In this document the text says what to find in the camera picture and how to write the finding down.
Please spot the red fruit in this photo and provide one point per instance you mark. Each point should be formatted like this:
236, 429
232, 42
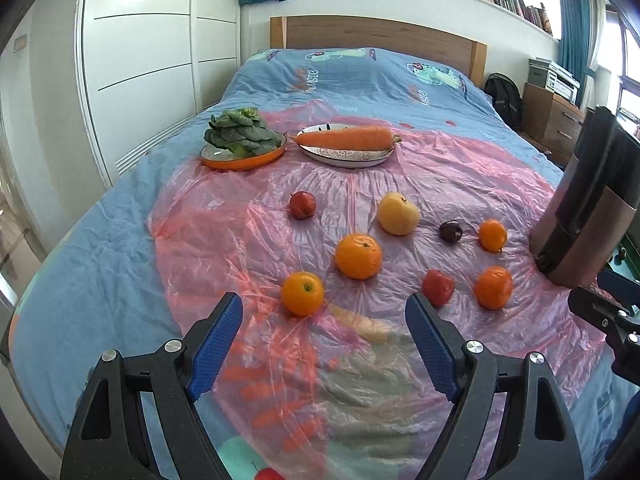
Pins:
438, 287

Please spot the wooden cabinet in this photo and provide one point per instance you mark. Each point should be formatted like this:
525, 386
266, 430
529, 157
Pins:
550, 120

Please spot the steel black electric kettle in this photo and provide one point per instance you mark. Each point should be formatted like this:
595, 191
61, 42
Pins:
575, 220

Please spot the grey printer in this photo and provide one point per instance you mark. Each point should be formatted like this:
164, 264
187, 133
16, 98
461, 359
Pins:
550, 77

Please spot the carrot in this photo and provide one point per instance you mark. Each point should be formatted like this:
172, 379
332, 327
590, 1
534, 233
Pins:
345, 137

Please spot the black backpack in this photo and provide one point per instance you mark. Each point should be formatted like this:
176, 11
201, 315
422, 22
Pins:
505, 100

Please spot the white wardrobe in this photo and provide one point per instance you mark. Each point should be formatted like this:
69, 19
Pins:
150, 60

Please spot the large orange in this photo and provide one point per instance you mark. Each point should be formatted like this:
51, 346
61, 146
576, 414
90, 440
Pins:
358, 256

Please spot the dark purple plum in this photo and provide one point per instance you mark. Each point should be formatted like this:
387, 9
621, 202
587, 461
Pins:
450, 232

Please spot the wooden headboard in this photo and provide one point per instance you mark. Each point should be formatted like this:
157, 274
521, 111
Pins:
375, 35

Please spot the yellow apple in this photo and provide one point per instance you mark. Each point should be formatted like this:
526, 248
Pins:
398, 213

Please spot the orange plate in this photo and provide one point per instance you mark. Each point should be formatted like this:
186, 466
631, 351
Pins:
250, 162

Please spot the small red plum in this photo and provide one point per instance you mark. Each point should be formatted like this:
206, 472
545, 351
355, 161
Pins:
302, 205

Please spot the green tray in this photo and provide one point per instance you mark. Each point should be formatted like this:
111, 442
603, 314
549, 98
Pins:
622, 265

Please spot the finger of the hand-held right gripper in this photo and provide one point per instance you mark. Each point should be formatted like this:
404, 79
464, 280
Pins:
615, 282
600, 310

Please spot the white patterned plate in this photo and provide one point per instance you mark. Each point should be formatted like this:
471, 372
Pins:
350, 159

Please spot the pink plastic sheet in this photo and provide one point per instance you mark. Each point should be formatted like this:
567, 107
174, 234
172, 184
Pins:
280, 200

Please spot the window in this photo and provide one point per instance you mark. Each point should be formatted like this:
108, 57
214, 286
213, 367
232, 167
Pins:
627, 60

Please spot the small orange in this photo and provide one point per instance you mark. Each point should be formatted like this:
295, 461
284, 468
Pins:
492, 235

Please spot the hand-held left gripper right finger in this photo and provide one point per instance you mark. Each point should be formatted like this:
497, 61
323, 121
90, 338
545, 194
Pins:
430, 345

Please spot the green bok choy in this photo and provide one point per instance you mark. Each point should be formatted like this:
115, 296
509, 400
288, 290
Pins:
240, 132

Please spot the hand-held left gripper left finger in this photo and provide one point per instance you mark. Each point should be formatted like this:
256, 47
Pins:
217, 345

